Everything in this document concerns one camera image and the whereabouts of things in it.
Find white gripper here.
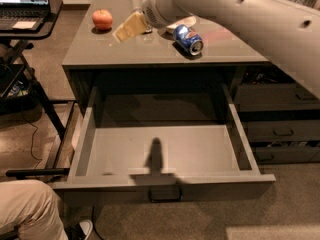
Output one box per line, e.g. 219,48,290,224
113,0,182,43

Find red apple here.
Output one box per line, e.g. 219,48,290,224
92,9,113,31

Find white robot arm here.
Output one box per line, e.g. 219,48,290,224
113,0,320,98

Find open grey top drawer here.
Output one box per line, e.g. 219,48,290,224
53,84,276,203

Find grey middle right drawer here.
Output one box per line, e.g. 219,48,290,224
234,83,320,112

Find grey bottom right drawer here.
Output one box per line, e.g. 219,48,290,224
254,146,320,164

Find grey lower right drawer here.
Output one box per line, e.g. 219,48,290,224
244,120,320,142

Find grey cabinet desk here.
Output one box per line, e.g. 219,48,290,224
61,0,320,118

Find white paper bowl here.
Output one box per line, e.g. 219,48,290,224
166,16,197,34

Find blue Pepsi can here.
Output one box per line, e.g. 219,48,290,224
173,24,204,56

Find open laptop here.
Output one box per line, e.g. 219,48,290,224
0,0,51,33

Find black laptop stand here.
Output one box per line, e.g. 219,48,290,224
1,0,75,180

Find person's leg beige trousers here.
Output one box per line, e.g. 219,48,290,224
0,180,68,240

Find black white sneaker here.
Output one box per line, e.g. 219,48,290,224
66,220,93,240

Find black floor cable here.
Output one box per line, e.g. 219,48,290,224
19,117,43,172

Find metal drawer handle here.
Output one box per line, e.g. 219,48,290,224
148,186,182,203

